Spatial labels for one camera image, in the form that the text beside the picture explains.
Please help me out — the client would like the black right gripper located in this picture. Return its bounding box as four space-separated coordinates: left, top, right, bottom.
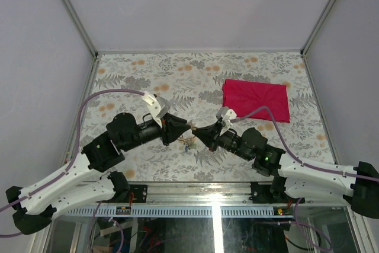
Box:
193 120 252 161

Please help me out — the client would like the aluminium front rail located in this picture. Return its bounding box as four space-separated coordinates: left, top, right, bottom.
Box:
59 181 364 218

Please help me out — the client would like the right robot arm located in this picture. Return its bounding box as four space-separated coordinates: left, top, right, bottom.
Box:
192 122 378 219

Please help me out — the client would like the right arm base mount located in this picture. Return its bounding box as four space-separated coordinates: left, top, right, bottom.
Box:
249 182 277 204

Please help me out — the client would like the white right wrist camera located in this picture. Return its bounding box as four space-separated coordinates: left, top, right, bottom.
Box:
216 107 237 133

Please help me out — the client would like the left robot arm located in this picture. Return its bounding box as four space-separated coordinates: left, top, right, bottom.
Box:
6 113 191 235

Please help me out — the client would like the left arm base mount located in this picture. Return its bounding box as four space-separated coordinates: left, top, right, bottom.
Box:
114 184 148 205

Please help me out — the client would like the red folded cloth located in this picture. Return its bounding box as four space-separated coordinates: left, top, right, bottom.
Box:
222 79 290 123

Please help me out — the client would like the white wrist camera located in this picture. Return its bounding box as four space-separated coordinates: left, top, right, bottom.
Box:
142 91 169 128
216 107 237 133

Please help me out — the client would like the right aluminium frame post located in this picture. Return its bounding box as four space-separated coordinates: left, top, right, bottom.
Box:
300 0 337 56

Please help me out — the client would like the aluminium frame post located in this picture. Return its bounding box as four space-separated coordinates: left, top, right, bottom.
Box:
300 0 337 56
60 0 98 58

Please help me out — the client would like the left aluminium frame post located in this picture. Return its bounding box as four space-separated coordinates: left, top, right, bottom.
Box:
60 0 98 58

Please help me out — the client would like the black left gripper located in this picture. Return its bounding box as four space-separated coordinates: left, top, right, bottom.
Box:
124 114 192 153

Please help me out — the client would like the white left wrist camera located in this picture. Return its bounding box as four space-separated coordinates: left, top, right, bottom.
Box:
142 91 169 128

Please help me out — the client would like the metal keyring with clips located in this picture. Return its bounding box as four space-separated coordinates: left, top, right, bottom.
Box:
178 120 197 153

